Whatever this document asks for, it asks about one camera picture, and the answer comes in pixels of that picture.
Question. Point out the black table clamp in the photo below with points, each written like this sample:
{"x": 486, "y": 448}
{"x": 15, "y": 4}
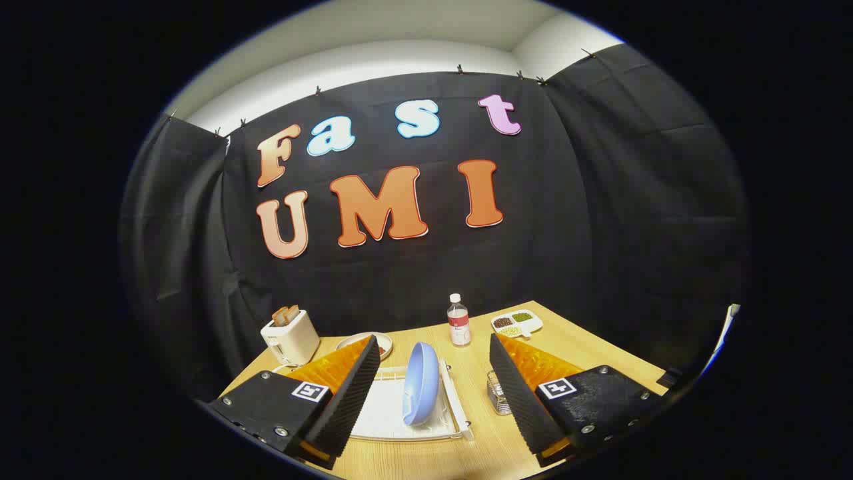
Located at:
{"x": 670, "y": 377}

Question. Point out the white divided dish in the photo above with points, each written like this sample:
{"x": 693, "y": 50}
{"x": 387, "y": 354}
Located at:
{"x": 535, "y": 325}

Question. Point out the clear plastic water bottle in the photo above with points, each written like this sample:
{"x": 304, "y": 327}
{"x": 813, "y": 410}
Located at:
{"x": 458, "y": 326}

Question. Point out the yellow beans pile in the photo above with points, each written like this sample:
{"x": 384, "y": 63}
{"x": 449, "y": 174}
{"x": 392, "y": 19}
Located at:
{"x": 510, "y": 330}

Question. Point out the green beans pile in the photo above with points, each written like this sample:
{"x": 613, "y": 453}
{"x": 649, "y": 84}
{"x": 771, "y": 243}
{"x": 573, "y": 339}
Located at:
{"x": 522, "y": 316}

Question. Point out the brown beans pile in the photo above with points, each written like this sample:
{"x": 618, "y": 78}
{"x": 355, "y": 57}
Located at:
{"x": 503, "y": 322}

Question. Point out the cream toaster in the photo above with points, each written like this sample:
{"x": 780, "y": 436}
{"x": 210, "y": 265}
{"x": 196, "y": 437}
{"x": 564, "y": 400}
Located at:
{"x": 293, "y": 340}

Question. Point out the beige oval plate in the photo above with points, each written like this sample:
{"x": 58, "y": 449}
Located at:
{"x": 353, "y": 342}

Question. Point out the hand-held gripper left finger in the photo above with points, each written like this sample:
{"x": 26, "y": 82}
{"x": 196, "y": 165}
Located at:
{"x": 353, "y": 400}

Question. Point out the brown toast slice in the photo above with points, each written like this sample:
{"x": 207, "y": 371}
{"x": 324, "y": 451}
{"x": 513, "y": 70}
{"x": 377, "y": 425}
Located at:
{"x": 279, "y": 316}
{"x": 293, "y": 312}

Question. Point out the blue plate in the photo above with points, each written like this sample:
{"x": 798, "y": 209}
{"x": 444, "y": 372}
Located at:
{"x": 420, "y": 383}

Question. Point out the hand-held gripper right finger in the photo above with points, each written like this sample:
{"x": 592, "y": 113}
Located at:
{"x": 520, "y": 400}

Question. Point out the black backdrop cloth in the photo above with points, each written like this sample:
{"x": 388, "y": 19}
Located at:
{"x": 566, "y": 233}

